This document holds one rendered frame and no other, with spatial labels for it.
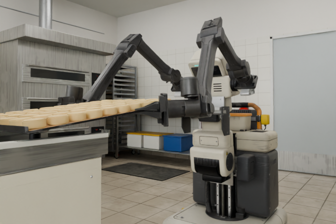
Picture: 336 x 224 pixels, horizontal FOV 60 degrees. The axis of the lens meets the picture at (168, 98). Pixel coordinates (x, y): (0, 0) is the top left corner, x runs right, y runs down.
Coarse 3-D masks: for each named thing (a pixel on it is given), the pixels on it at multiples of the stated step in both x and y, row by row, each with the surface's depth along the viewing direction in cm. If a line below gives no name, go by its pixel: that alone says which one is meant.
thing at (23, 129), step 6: (120, 114) 83; (84, 120) 72; (90, 120) 74; (0, 126) 67; (6, 126) 65; (12, 126) 64; (18, 126) 62; (24, 126) 61; (54, 126) 66; (60, 126) 67; (18, 132) 63; (24, 132) 61; (30, 132) 61
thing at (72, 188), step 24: (48, 168) 67; (72, 168) 72; (96, 168) 79; (0, 192) 58; (24, 192) 62; (48, 192) 67; (72, 192) 72; (96, 192) 78; (0, 216) 58; (24, 216) 62; (48, 216) 66; (72, 216) 72; (96, 216) 78
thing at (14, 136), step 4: (0, 132) 87; (4, 132) 88; (8, 132) 89; (12, 132) 90; (16, 132) 91; (40, 132) 98; (44, 132) 99; (0, 136) 87; (4, 136) 88; (8, 136) 89; (12, 136) 90; (16, 136) 91; (20, 136) 92; (24, 136) 93; (28, 136) 94; (44, 136) 99; (0, 140) 87; (4, 140) 88; (8, 140) 89; (12, 140) 90
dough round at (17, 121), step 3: (21, 117) 72; (24, 117) 71; (27, 117) 71; (30, 117) 71; (9, 120) 69; (12, 120) 68; (15, 120) 68; (18, 120) 68; (21, 120) 68; (9, 123) 68; (12, 123) 68; (15, 123) 68; (18, 123) 68; (21, 123) 68
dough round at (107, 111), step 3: (102, 108) 83; (105, 108) 83; (108, 108) 83; (111, 108) 83; (114, 108) 84; (102, 111) 83; (105, 111) 83; (108, 111) 83; (111, 111) 83; (114, 111) 84; (102, 114) 83; (105, 114) 83; (108, 114) 83; (111, 114) 83
